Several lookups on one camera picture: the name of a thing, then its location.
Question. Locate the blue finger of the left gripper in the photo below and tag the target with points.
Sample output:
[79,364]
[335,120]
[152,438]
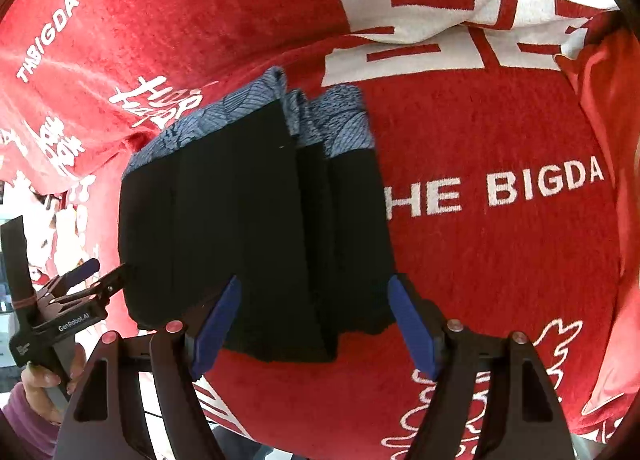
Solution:
[81,273]
[105,287]

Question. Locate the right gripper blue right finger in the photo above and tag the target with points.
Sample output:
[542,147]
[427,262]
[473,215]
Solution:
[421,324]

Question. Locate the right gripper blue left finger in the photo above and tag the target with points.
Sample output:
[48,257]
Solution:
[211,335]

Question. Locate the black pants blue patterned waistband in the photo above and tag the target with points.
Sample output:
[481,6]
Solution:
[273,189]

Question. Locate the purple sleeve forearm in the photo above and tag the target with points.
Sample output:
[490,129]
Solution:
[36,434]

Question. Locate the operator left hand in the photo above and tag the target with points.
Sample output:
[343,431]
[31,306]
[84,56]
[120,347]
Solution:
[37,380]

